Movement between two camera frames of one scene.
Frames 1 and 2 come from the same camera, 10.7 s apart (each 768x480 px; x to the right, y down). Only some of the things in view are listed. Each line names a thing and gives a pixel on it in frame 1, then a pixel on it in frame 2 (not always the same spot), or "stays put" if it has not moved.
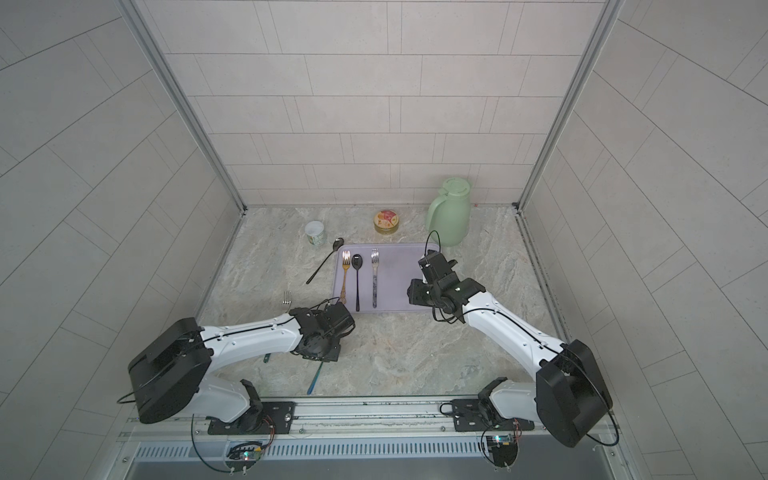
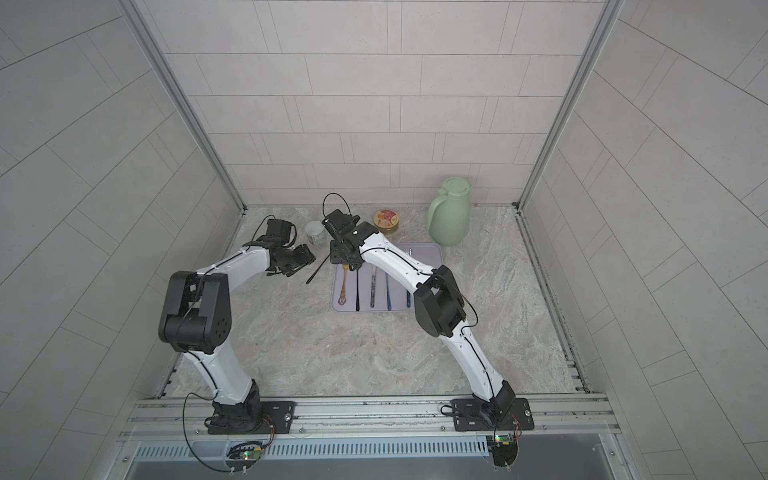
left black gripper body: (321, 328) -> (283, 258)
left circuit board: (245, 451) stays put
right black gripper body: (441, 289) -> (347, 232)
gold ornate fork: (346, 262) stays put
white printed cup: (315, 232) stays put
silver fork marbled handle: (375, 260) stays put
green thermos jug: (449, 212) stays put
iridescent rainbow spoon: (315, 378) -> (389, 306)
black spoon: (337, 244) stays put
